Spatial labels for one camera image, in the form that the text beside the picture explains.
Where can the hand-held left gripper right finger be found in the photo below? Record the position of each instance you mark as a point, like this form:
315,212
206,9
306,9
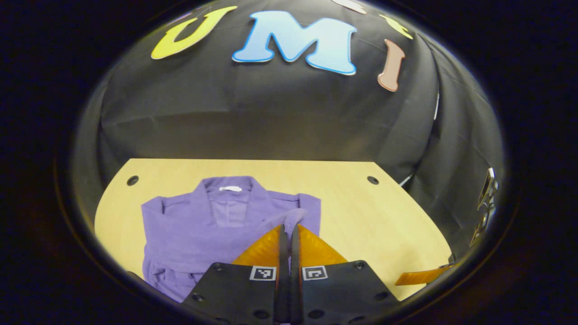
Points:
294,271

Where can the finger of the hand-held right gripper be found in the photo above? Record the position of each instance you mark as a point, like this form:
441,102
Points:
424,275

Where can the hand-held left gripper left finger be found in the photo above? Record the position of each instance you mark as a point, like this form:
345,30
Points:
282,271

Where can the purple collared shirt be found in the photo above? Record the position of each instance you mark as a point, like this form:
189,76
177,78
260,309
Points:
194,230

